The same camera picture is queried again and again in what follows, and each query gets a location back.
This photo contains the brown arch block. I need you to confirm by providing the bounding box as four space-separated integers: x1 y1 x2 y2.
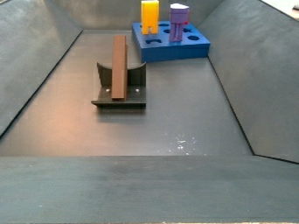
111 35 127 101

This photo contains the dark grey curved fixture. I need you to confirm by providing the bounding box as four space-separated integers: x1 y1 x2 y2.
91 63 146 108

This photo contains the blue shape sorter base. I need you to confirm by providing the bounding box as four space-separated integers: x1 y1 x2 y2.
132 21 211 62

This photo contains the yellow slotted block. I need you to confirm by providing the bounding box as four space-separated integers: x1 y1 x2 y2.
142 0 159 35

